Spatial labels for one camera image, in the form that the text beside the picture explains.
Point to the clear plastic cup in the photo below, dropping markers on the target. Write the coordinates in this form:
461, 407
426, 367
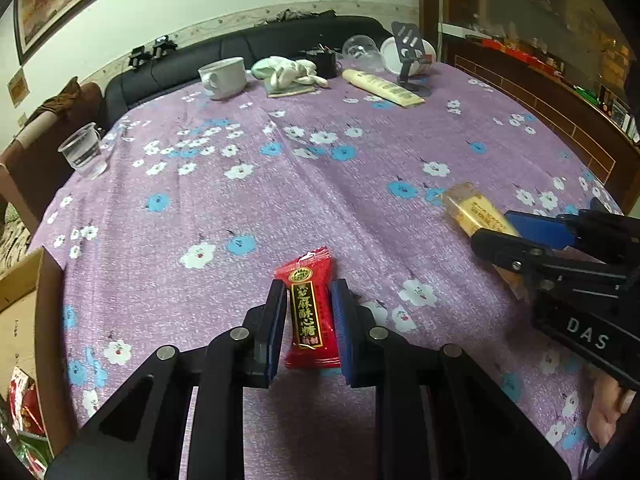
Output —
82, 152

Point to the small black box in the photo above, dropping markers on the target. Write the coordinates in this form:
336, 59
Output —
325, 62

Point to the black phone stand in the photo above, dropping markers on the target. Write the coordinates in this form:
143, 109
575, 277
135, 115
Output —
407, 37

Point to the floral seat cushion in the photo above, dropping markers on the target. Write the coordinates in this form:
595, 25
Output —
12, 240

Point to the yellow biscuit packet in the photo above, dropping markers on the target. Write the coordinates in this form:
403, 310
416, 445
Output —
475, 210

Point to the flat olive booklet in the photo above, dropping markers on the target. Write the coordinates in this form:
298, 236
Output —
295, 92

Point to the cardboard box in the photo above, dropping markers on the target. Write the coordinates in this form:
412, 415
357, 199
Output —
20, 320

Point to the row of colourful small boxes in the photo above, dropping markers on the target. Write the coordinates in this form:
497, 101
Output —
525, 57

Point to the red candy packet black label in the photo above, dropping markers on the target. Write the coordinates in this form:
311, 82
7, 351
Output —
310, 310

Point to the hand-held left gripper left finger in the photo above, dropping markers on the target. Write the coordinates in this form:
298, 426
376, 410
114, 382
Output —
275, 320

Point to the white mug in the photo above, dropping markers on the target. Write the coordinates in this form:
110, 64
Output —
225, 77

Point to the dark red foil snack packet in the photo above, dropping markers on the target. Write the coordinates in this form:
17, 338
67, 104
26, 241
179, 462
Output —
27, 407

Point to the brown patterned cloth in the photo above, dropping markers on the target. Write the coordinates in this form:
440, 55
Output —
62, 97

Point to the black clamp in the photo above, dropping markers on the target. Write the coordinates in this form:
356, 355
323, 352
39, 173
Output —
139, 56
164, 46

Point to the wooden glass sideboard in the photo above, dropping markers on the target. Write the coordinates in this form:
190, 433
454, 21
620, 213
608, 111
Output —
540, 110

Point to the cream tube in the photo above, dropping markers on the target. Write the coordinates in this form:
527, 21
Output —
380, 87

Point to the framed painting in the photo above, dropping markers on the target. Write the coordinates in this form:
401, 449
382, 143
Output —
60, 0

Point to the white bowl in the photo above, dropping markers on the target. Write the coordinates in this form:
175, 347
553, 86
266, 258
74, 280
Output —
390, 55

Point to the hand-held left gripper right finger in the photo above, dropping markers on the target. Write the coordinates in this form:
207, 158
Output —
342, 330

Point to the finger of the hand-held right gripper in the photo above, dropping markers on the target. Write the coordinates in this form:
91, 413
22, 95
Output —
540, 230
510, 252

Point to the green snack packet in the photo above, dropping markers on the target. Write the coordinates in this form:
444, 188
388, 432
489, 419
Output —
22, 452

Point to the person's right hand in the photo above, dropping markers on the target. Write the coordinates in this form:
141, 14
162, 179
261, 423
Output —
605, 405

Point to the white crumpled cloth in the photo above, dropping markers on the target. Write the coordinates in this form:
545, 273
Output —
285, 72

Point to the small wall picture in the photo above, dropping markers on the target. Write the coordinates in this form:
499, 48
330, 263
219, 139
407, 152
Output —
16, 89

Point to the dark crumpled cloth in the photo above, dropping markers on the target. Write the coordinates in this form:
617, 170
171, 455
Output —
300, 15

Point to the black sofa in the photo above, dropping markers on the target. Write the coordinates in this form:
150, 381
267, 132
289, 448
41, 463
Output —
165, 75

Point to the brown armchair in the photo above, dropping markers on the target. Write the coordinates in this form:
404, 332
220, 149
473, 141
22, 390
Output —
40, 160

